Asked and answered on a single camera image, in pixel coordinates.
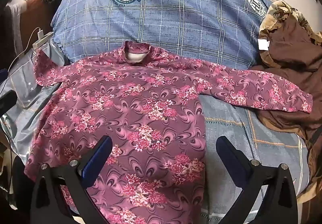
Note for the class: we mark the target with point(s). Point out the white power bank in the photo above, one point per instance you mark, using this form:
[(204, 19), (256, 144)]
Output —
[(42, 40)]

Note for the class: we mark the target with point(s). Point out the blue plaid pillow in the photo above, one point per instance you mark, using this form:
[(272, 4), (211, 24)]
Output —
[(176, 25)]

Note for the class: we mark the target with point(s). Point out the grey bed sheet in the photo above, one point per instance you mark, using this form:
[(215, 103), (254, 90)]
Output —
[(226, 118)]

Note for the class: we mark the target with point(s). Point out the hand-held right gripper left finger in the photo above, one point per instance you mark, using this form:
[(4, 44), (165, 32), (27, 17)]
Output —
[(96, 161)]

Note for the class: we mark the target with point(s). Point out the white cloth tag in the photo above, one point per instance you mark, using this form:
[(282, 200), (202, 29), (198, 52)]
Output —
[(263, 45)]

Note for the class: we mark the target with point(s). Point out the dark object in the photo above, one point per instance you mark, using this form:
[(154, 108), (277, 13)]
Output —
[(7, 103)]

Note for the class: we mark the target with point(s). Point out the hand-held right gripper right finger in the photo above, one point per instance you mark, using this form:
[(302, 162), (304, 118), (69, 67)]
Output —
[(234, 161)]

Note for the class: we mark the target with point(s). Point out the pink floral shirt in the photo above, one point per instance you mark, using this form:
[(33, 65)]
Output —
[(138, 113)]

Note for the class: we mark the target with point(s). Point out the dark brown hanging cloth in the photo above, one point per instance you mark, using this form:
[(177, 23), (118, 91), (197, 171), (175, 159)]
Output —
[(35, 17)]

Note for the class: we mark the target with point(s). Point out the brown cloth with floral trim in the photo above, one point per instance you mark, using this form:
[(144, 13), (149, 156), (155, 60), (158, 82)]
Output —
[(289, 50)]

